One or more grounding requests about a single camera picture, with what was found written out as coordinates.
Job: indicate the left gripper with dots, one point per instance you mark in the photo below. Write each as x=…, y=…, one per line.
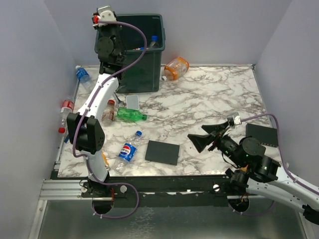
x=99, y=29

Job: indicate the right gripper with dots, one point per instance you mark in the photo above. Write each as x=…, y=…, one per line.
x=200, y=141

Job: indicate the blue label water bottle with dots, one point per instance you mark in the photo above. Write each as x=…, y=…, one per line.
x=154, y=42

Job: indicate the large orange jar bottle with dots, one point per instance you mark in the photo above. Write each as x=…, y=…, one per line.
x=176, y=69

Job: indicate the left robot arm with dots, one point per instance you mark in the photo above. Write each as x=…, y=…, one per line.
x=85, y=131

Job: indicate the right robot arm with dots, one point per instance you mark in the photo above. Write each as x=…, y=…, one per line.
x=258, y=173

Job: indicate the dark green bin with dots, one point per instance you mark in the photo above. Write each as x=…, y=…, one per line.
x=128, y=50

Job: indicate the black flat box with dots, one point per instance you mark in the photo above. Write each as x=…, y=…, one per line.
x=162, y=152

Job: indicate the black box at right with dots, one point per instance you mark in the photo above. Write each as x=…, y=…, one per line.
x=266, y=135

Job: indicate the blue water bottle far left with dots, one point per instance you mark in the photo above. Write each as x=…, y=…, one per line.
x=84, y=78

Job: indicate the Pepsi bottle near front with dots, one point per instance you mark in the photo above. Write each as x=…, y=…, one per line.
x=128, y=151

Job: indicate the white smartphone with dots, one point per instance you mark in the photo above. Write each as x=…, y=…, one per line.
x=132, y=102

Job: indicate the green crushed bottle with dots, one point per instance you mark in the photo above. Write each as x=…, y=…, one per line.
x=130, y=115

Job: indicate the steel wrench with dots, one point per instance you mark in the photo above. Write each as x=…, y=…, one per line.
x=119, y=102

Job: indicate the small red cap bottle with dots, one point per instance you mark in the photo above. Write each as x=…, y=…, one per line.
x=108, y=114

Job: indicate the red cola bottle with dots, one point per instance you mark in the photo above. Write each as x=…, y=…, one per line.
x=67, y=107

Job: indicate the yellow utility knife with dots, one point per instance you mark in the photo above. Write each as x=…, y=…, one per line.
x=105, y=161

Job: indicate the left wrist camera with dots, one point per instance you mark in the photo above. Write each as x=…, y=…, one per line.
x=103, y=16

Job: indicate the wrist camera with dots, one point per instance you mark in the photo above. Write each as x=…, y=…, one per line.
x=103, y=16
x=234, y=119

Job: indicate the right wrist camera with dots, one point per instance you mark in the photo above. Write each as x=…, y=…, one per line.
x=234, y=119

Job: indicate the black mounting rail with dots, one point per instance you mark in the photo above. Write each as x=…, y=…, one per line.
x=166, y=191

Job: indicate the aluminium frame rail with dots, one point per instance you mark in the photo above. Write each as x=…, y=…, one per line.
x=57, y=190

